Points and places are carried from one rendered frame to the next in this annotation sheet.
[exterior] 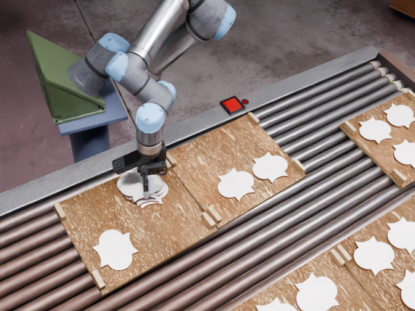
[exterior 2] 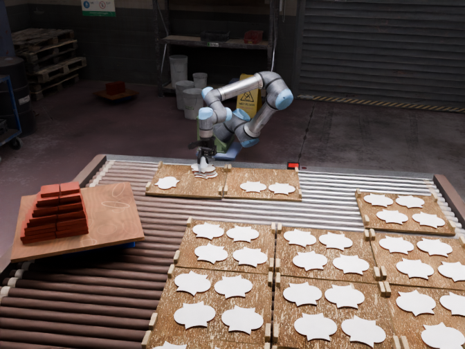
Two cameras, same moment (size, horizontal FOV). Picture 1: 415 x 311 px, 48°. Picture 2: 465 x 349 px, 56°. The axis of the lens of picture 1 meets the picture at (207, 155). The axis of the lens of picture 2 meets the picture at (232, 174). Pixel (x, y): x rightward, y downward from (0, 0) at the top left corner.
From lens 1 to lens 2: 1.69 m
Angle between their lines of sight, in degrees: 43
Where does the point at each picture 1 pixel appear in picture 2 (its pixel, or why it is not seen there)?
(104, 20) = not seen: hidden behind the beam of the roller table
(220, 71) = not seen: hidden behind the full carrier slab
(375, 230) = (317, 232)
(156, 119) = (205, 111)
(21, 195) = (153, 159)
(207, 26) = (271, 97)
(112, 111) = (228, 154)
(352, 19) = not seen: outside the picture
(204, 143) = (256, 170)
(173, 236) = (198, 190)
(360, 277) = (279, 242)
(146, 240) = (184, 186)
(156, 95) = (216, 109)
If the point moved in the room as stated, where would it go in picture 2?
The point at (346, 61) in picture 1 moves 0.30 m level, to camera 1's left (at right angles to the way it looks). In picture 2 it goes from (404, 174) to (360, 158)
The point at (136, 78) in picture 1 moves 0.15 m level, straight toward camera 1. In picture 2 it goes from (210, 97) to (194, 104)
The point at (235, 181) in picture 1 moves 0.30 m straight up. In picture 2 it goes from (254, 185) to (256, 134)
